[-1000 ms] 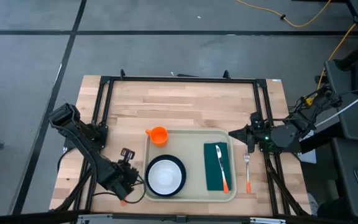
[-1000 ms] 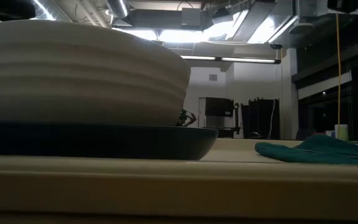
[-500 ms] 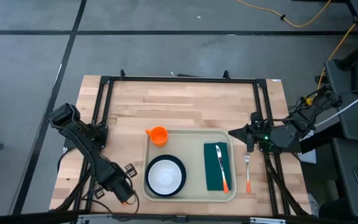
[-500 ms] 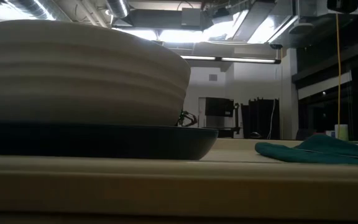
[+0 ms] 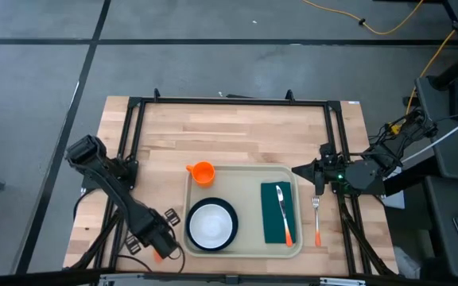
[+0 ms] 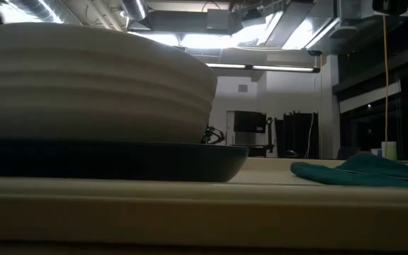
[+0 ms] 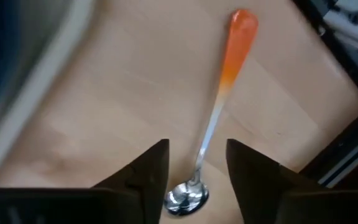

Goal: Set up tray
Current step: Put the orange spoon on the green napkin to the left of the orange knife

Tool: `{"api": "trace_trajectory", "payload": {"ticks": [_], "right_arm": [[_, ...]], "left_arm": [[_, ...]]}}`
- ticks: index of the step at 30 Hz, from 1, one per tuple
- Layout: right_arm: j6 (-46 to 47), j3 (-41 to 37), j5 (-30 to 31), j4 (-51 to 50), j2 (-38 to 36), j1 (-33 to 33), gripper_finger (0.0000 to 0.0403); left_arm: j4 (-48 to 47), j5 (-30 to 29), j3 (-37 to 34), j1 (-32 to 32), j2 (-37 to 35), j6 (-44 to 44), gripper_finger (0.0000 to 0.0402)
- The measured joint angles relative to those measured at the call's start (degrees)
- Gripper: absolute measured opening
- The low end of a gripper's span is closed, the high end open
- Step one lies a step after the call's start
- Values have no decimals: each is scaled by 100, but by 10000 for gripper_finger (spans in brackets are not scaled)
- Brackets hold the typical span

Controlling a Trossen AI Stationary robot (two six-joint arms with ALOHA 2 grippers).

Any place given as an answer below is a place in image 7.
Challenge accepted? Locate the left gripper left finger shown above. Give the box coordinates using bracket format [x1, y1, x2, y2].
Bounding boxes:
[93, 138, 170, 224]

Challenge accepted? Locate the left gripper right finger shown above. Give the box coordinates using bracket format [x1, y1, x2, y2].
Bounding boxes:
[226, 138, 321, 224]

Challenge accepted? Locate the orange-handled metal spoon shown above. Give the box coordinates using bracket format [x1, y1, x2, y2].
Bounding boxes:
[163, 8, 259, 217]

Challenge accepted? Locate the dark blue plate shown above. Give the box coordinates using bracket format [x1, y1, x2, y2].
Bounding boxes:
[0, 0, 60, 111]

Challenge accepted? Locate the black aluminium table frame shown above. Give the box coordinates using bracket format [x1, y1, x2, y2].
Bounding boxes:
[290, 0, 358, 191]

